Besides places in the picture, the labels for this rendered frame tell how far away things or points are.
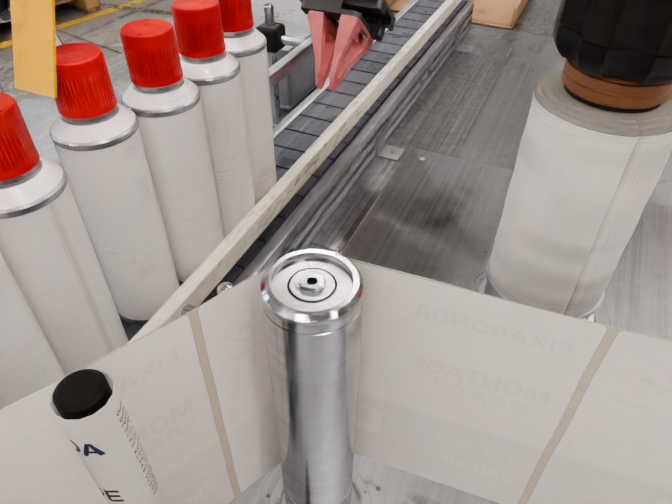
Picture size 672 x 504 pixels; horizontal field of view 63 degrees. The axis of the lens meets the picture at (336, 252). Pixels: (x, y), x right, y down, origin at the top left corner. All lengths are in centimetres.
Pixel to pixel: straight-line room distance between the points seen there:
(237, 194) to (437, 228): 19
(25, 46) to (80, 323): 16
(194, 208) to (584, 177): 27
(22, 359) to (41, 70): 16
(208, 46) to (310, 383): 27
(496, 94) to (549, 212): 56
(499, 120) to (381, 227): 36
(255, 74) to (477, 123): 43
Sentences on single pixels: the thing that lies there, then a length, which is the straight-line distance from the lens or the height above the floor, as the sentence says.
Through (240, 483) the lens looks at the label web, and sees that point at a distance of 31.
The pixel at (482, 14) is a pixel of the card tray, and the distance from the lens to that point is 124.
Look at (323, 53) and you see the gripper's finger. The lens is 66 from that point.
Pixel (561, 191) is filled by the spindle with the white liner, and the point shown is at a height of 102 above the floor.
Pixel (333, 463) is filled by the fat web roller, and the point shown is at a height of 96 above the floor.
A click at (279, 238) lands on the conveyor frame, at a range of 51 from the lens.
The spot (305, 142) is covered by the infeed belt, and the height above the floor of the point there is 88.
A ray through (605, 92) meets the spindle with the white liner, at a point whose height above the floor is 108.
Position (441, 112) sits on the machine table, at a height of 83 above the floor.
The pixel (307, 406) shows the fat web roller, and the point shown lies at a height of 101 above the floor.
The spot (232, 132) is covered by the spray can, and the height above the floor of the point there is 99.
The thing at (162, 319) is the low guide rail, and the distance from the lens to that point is 41.
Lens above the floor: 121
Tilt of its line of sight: 42 degrees down
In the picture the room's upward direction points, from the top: 1 degrees clockwise
